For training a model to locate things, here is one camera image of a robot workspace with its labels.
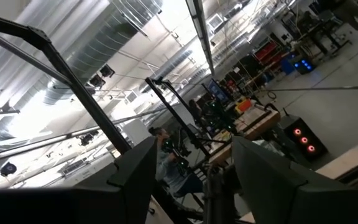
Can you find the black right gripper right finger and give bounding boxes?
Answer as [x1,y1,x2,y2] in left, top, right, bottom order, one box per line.
[231,136,358,224]

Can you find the person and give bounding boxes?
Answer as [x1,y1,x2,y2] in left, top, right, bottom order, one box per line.
[333,0,358,35]
[148,126,204,198]

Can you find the black monitor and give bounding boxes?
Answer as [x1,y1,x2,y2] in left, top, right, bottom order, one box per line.
[208,78,230,105]

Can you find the black ceiling dome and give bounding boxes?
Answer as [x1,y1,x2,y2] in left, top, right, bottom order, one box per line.
[0,161,18,177]

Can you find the silver ventilation duct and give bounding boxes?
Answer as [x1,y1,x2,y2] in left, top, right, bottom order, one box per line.
[42,0,165,106]

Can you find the black machine with blue lights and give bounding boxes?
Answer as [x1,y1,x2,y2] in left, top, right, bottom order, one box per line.
[291,57,316,75]

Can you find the black computer tower red fans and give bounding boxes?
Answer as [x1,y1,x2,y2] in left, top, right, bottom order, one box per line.
[278,114,329,162]

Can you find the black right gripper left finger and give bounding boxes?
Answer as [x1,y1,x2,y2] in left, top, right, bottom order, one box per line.
[73,136,158,224]

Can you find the long ceiling light fixture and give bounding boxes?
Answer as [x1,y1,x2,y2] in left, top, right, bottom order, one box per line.
[185,0,216,76]

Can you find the black overhead gantry frame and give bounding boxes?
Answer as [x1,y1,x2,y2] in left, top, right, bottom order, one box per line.
[0,11,134,156]

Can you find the red cabinet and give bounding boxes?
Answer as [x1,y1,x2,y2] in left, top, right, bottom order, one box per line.
[253,40,280,63]

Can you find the orange yellow box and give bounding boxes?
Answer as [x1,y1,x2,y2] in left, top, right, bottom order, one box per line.
[234,98,254,115]

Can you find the grey metal stand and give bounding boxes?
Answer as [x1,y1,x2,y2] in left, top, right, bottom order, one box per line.
[203,163,229,224]

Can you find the neighbouring wooden table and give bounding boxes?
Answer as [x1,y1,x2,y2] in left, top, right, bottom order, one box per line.
[208,103,282,166]

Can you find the black neighbouring rig frame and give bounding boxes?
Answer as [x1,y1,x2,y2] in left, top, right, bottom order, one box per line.
[144,77,229,156]

